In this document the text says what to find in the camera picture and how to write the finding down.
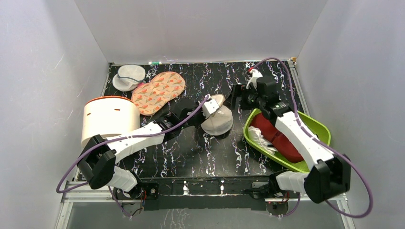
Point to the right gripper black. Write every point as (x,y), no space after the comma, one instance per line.
(239,93)

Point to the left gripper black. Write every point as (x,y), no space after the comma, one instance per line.
(202,118)

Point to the white mesh laundry bag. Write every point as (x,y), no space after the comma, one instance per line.
(221,121)

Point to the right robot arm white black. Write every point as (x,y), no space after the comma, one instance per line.
(329,175)

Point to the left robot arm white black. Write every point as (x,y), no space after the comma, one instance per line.
(99,159)

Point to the floral mesh laundry bag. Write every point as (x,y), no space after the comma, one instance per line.
(150,97)

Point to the small white grey-trimmed laundry bag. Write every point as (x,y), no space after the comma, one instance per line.
(128,77)

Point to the red garment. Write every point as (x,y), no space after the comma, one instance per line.
(278,139)

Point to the white lace garment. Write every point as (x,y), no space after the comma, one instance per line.
(258,139)

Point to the green plastic basin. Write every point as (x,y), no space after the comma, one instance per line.
(316,127)

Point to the white cylindrical basket orange rim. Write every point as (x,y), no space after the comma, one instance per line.
(109,116)

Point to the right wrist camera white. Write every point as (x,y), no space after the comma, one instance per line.
(255,75)

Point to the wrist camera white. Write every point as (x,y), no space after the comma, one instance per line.
(209,107)
(255,75)

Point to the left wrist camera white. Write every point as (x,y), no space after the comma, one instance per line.
(209,107)

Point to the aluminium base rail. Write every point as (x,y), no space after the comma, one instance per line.
(213,198)

